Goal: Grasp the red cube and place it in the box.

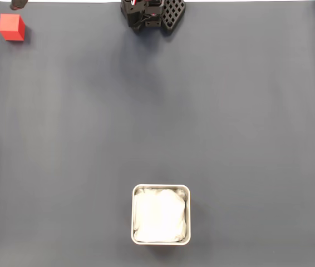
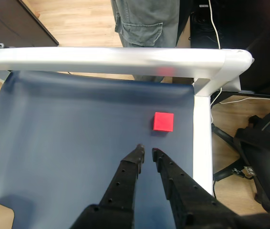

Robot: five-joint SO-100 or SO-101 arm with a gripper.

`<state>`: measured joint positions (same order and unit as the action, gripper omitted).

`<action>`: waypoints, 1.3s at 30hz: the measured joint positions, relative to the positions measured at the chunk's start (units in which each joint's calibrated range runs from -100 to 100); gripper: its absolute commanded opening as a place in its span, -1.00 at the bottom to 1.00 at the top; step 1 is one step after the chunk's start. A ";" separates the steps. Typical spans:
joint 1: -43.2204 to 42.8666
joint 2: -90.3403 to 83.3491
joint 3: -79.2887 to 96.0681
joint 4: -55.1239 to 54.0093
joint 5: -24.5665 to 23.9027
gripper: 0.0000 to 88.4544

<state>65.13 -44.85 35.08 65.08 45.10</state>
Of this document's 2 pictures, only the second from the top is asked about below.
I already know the person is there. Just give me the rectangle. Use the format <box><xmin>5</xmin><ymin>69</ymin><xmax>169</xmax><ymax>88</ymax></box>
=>
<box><xmin>110</xmin><ymin>0</ymin><xmax>180</xmax><ymax>83</ymax></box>

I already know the dark brown furniture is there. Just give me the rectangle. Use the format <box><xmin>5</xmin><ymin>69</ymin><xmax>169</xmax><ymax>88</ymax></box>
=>
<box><xmin>0</xmin><ymin>0</ymin><xmax>60</xmax><ymax>48</ymax></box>

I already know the white power cable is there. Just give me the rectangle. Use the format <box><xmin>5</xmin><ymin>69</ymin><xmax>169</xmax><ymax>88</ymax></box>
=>
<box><xmin>208</xmin><ymin>0</ymin><xmax>270</xmax><ymax>125</ymax></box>

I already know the white tube frame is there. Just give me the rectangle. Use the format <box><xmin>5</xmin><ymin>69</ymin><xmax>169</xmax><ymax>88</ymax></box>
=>
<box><xmin>0</xmin><ymin>47</ymin><xmax>254</xmax><ymax>198</ymax></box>

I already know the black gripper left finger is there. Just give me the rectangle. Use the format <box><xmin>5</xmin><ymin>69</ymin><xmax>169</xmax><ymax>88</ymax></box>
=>
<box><xmin>70</xmin><ymin>144</ymin><xmax>146</xmax><ymax>229</ymax></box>

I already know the dark blue mat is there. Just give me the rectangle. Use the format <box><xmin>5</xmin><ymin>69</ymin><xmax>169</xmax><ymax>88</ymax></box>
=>
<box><xmin>0</xmin><ymin>70</ymin><xmax>195</xmax><ymax>229</ymax></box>

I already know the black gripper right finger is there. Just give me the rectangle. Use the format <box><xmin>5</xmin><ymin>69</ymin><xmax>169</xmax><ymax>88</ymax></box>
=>
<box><xmin>151</xmin><ymin>147</ymin><xmax>248</xmax><ymax>229</ymax></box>

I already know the black chair base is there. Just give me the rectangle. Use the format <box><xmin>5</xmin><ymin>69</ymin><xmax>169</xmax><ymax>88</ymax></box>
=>
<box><xmin>211</xmin><ymin>114</ymin><xmax>260</xmax><ymax>183</ymax></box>

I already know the red cube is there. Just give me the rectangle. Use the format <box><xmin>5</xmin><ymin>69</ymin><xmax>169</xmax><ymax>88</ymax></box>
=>
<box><xmin>153</xmin><ymin>112</ymin><xmax>175</xmax><ymax>132</ymax></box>

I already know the black computer case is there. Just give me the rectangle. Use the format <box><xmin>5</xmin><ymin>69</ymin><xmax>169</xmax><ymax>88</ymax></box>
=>
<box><xmin>189</xmin><ymin>0</ymin><xmax>270</xmax><ymax>50</ymax></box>

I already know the black bag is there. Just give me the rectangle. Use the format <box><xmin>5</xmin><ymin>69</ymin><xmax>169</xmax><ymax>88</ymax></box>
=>
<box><xmin>235</xmin><ymin>102</ymin><xmax>270</xmax><ymax>215</ymax></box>

